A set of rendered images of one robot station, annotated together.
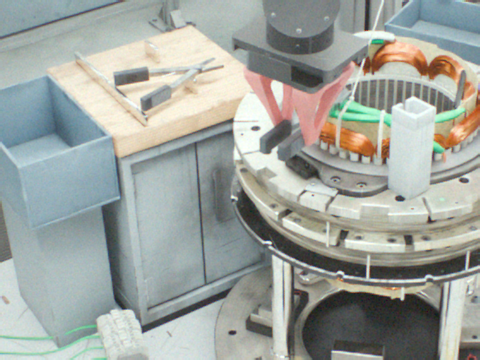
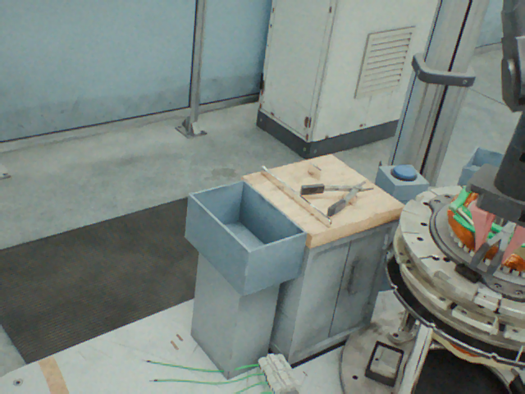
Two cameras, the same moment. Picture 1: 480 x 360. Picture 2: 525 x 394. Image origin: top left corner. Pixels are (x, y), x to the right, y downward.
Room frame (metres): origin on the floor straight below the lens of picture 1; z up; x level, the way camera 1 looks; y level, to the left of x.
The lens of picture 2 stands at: (0.14, 0.36, 1.65)
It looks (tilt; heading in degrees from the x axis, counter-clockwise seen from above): 32 degrees down; 351
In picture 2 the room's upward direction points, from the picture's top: 9 degrees clockwise
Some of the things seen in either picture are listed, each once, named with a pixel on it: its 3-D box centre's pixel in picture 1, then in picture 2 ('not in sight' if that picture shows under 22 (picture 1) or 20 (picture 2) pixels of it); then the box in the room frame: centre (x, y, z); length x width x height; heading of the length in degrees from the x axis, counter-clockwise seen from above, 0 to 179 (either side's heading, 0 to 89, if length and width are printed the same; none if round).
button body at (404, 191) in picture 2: not in sight; (388, 230); (1.24, -0.06, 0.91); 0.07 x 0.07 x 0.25; 14
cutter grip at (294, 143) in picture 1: (293, 143); (495, 262); (0.80, -0.03, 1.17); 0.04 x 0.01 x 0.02; 143
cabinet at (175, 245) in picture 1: (167, 186); (308, 264); (1.11, 0.12, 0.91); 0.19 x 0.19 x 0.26; 32
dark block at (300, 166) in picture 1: (300, 165); (467, 272); (0.86, -0.04, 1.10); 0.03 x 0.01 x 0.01; 36
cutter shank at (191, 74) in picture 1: (184, 79); (350, 195); (1.06, 0.08, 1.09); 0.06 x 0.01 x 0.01; 147
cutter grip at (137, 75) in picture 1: (131, 76); (312, 189); (1.07, 0.15, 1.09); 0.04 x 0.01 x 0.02; 107
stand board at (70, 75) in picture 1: (158, 87); (321, 196); (1.11, 0.12, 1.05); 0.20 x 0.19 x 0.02; 122
